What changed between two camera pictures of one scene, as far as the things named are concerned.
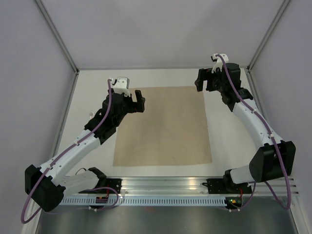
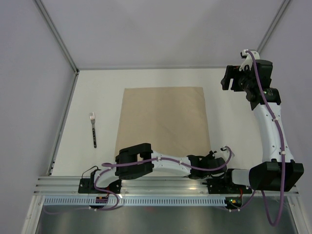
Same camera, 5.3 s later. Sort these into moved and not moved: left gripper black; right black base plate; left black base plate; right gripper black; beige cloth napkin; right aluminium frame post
Moved: right gripper black; left gripper black
Not moved: beige cloth napkin; right black base plate; right aluminium frame post; left black base plate
